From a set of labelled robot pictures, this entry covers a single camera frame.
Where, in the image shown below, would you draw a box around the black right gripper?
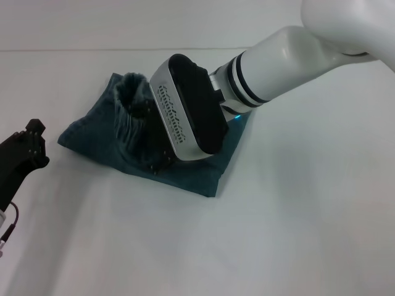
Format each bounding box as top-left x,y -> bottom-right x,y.
143,104 -> 174,176

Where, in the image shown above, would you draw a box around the blue denim shorts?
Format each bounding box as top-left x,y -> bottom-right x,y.
57,71 -> 251,200

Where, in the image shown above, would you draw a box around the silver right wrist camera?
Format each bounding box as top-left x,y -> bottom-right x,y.
149,54 -> 230,163

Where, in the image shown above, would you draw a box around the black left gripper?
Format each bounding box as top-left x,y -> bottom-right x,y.
0,118 -> 51,211

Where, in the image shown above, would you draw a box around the dark left arm cable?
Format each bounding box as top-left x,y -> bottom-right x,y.
0,202 -> 20,247

